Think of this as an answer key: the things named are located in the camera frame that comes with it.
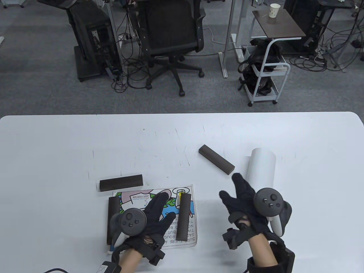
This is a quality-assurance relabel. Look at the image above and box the person's left hand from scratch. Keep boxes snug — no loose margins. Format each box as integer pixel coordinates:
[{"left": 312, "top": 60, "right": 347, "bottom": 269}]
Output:
[{"left": 112, "top": 192, "right": 177, "bottom": 266}]

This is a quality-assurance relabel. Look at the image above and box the person's right hand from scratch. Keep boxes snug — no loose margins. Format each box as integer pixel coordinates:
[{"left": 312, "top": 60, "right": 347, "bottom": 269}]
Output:
[{"left": 219, "top": 173, "right": 285, "bottom": 251}]

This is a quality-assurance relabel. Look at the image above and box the black and white handheld controller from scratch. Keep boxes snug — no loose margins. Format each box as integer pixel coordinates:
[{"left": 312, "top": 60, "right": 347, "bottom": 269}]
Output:
[
  {"left": 253, "top": 188, "right": 292, "bottom": 238},
  {"left": 109, "top": 208, "right": 147, "bottom": 246}
]

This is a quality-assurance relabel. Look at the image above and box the dark brown paperweight block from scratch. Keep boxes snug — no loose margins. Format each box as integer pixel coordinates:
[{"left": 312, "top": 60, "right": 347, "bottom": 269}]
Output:
[
  {"left": 175, "top": 194, "right": 192, "bottom": 241},
  {"left": 198, "top": 144, "right": 235, "bottom": 175},
  {"left": 99, "top": 174, "right": 144, "bottom": 192},
  {"left": 106, "top": 196, "right": 121, "bottom": 245}
]

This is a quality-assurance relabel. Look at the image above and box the pink face cartoon poster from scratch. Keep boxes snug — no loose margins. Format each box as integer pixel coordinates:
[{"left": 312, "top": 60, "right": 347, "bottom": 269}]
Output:
[{"left": 107, "top": 184, "right": 197, "bottom": 254}]

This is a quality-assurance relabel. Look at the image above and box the colour striped cartoon poster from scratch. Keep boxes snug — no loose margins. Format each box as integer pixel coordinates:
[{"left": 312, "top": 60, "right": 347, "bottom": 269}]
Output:
[{"left": 245, "top": 147, "right": 277, "bottom": 191}]

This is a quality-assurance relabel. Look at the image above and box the person's right forearm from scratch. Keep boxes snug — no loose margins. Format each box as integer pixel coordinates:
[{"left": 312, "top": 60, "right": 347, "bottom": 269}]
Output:
[{"left": 247, "top": 235, "right": 278, "bottom": 266}]

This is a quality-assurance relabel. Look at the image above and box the person's left forearm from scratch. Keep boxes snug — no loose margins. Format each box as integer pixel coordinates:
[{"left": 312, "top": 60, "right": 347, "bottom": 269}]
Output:
[{"left": 118, "top": 247, "right": 144, "bottom": 273}]

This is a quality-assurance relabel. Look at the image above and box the grey metal desk leg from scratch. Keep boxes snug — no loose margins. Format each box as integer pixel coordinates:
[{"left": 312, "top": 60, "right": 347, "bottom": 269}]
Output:
[
  {"left": 106, "top": 0, "right": 127, "bottom": 83},
  {"left": 218, "top": 0, "right": 245, "bottom": 79}
]

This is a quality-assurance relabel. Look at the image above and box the white rolling cart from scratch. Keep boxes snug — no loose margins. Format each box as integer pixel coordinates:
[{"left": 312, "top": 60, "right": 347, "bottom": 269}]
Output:
[{"left": 244, "top": 37, "right": 302, "bottom": 107}]

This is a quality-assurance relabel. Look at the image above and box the black bag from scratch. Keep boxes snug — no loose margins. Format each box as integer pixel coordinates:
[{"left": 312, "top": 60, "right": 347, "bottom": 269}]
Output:
[{"left": 238, "top": 38, "right": 282, "bottom": 96}]

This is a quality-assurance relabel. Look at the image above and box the white power strip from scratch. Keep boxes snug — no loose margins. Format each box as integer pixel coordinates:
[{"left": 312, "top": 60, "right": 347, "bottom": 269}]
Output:
[{"left": 231, "top": 34, "right": 245, "bottom": 63}]

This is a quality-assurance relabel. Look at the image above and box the brown top side table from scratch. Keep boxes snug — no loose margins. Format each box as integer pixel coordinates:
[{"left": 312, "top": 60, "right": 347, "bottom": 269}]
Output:
[{"left": 249, "top": 9, "right": 307, "bottom": 46}]

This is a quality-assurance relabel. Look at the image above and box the black office chair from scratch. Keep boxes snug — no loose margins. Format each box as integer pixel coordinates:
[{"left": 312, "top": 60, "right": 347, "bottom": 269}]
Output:
[{"left": 136, "top": 0, "right": 206, "bottom": 97}]

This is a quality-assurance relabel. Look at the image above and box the black equipment cabinet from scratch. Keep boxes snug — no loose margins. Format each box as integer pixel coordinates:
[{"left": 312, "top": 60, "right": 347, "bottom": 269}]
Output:
[{"left": 284, "top": 0, "right": 336, "bottom": 55}]

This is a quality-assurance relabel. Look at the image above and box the black computer tower on stand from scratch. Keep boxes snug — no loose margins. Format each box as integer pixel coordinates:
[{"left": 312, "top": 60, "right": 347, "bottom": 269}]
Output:
[{"left": 66, "top": 0, "right": 122, "bottom": 83}]

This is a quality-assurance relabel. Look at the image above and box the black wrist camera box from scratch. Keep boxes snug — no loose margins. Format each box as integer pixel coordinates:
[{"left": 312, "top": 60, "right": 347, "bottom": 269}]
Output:
[
  {"left": 247, "top": 242, "right": 295, "bottom": 273},
  {"left": 98, "top": 261, "right": 122, "bottom": 273}
]

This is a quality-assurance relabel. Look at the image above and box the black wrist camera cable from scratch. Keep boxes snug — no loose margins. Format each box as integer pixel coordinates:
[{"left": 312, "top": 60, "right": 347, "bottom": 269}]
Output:
[{"left": 43, "top": 267, "right": 100, "bottom": 273}]

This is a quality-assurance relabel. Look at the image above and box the tangle of black cables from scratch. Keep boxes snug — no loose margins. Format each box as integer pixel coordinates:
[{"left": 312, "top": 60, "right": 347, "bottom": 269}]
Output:
[
  {"left": 112, "top": 4, "right": 152, "bottom": 93},
  {"left": 289, "top": 6, "right": 364, "bottom": 73}
]

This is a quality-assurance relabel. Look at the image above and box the white floor cable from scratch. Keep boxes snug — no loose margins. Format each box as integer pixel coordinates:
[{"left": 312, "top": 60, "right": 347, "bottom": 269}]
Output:
[{"left": 203, "top": 27, "right": 232, "bottom": 45}]

